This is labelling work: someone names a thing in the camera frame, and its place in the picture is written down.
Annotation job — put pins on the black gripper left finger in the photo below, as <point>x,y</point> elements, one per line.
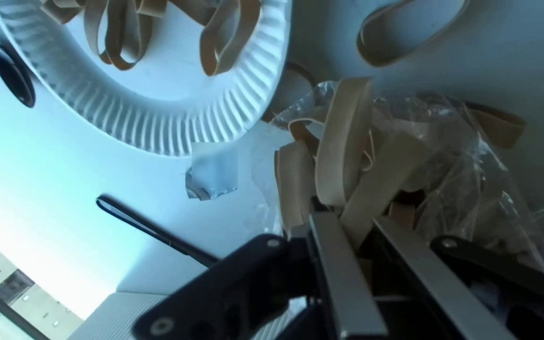
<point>348,284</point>

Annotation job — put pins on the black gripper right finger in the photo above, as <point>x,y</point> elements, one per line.
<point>429,284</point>

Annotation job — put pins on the white paper plate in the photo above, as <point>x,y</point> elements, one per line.
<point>159,107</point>

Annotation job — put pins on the black marker pen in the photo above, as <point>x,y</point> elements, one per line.
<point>140,220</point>

